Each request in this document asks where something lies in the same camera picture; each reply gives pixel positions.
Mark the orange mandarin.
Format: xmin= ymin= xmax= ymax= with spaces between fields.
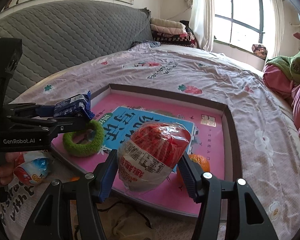
xmin=69 ymin=177 xmax=80 ymax=182
xmin=176 ymin=154 xmax=211 ymax=181

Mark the green fuzzy ring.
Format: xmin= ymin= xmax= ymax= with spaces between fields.
xmin=62 ymin=119 xmax=105 ymax=158

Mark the blue cookie packet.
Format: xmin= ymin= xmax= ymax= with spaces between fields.
xmin=53 ymin=91 xmax=95 ymax=120

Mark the red snack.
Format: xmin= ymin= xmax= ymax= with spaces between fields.
xmin=117 ymin=121 xmax=192 ymax=192

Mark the cream patterned cloth bag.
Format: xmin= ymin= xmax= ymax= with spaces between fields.
xmin=95 ymin=197 xmax=158 ymax=239

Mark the person's left hand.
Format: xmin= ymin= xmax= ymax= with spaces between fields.
xmin=0 ymin=152 xmax=21 ymax=186

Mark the grey quilted headboard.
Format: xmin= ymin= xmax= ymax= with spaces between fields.
xmin=0 ymin=0 xmax=152 ymax=103

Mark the pink strawberry bed sheet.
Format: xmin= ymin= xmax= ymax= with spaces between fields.
xmin=15 ymin=44 xmax=300 ymax=239

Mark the dark tray with pink book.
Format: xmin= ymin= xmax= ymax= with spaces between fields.
xmin=51 ymin=83 xmax=242 ymax=218

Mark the pink crumpled duvet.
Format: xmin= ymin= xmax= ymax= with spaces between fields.
xmin=263 ymin=64 xmax=300 ymax=137

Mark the floral bag on windowsill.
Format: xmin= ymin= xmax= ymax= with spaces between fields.
xmin=251 ymin=44 xmax=268 ymax=60

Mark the stack of folded blankets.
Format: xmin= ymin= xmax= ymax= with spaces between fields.
xmin=150 ymin=18 xmax=199 ymax=48

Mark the green blanket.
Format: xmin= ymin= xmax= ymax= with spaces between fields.
xmin=266 ymin=51 xmax=300 ymax=85

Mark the white curtain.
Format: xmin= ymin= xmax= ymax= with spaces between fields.
xmin=190 ymin=0 xmax=215 ymax=51
xmin=267 ymin=0 xmax=285 ymax=59

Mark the right white curtain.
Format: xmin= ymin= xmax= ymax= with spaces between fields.
xmin=267 ymin=0 xmax=285 ymax=59

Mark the window with dark frame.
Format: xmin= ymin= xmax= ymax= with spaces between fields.
xmin=213 ymin=0 xmax=264 ymax=50

